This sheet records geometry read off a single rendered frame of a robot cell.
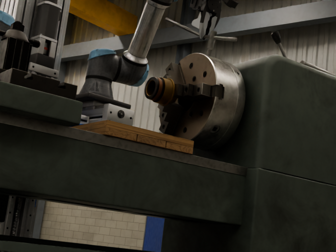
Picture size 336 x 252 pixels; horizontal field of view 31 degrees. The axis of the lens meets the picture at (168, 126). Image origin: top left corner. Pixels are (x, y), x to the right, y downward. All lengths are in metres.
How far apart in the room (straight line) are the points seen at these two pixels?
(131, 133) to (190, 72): 0.45
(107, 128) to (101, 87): 0.96
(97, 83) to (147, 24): 0.33
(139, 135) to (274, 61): 0.56
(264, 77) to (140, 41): 0.80
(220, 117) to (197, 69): 0.19
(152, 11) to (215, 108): 0.80
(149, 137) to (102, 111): 0.77
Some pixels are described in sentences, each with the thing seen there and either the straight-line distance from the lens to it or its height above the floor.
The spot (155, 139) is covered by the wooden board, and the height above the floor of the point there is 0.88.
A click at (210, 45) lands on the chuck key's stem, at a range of 2.06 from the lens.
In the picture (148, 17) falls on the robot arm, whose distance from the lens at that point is 2.59.
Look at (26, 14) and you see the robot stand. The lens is 2.67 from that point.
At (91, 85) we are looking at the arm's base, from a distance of 2.59.
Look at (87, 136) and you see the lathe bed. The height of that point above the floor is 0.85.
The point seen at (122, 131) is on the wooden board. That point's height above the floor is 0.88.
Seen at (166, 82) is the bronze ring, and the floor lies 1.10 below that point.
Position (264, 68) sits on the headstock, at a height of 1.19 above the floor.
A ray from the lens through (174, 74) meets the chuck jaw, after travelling 2.04.
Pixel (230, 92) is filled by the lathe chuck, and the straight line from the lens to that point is 1.94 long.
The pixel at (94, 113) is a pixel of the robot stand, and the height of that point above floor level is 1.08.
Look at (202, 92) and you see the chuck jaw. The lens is 1.89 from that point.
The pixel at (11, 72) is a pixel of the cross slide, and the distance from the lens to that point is 1.52.
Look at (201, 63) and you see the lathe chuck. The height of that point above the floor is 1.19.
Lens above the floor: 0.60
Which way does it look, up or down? 11 degrees up
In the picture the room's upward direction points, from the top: 7 degrees clockwise
